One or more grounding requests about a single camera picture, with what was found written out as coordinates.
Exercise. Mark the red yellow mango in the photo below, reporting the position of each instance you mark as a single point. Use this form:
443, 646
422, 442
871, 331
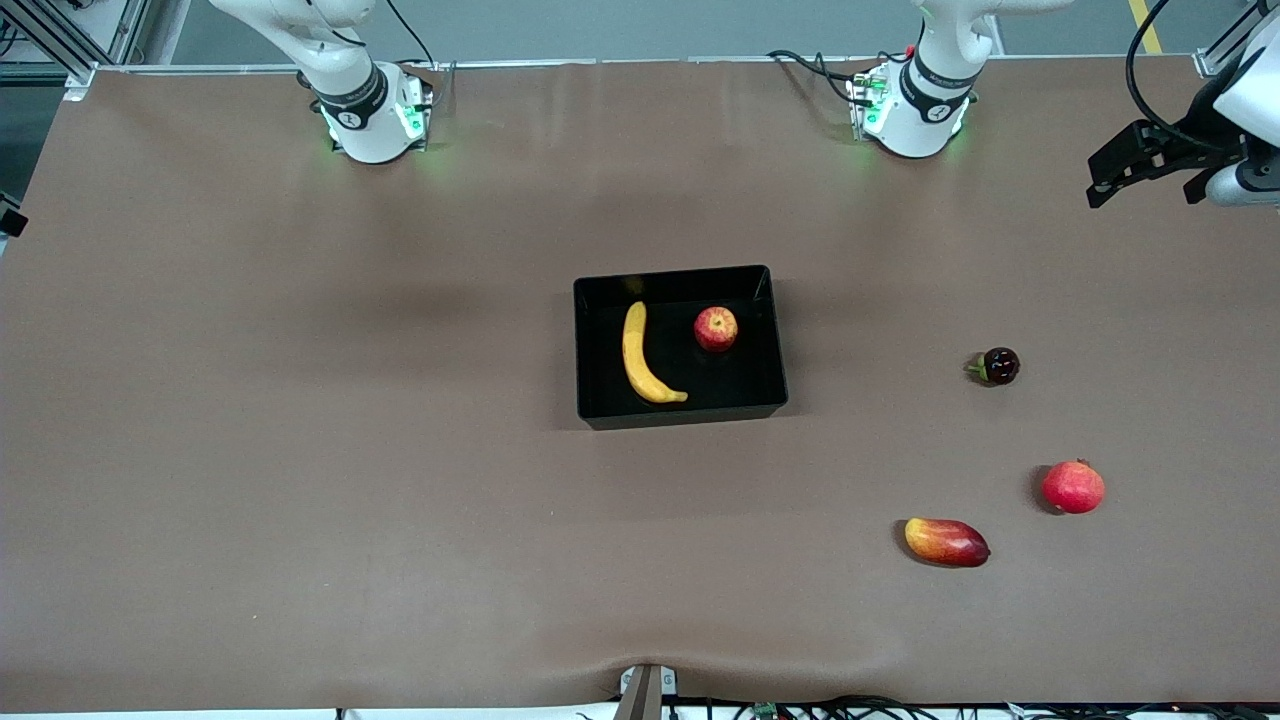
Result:
945, 541

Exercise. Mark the table cover sheet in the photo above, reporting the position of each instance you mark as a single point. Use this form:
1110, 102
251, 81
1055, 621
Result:
300, 450

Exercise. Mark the black plastic box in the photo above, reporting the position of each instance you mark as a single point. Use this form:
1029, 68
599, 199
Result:
740, 385

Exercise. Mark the red pomegranate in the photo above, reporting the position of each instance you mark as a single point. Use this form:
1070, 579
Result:
1073, 487

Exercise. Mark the dark purple mangosteen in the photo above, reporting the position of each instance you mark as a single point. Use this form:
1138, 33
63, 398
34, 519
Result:
1000, 366

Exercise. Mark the aluminium frame post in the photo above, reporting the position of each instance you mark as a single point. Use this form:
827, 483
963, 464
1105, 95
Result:
1235, 40
60, 35

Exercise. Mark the small red apple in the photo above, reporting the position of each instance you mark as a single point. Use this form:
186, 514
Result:
716, 328

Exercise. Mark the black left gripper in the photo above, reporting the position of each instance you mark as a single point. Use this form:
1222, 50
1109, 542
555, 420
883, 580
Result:
1192, 135

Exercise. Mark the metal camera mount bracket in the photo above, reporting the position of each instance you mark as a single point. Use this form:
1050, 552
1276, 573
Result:
645, 692

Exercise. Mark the black device at table edge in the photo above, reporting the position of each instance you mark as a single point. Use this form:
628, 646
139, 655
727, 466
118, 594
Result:
10, 215

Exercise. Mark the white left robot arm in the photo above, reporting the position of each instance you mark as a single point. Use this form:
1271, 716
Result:
930, 100

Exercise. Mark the yellow banana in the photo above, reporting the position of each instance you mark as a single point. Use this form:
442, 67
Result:
637, 360

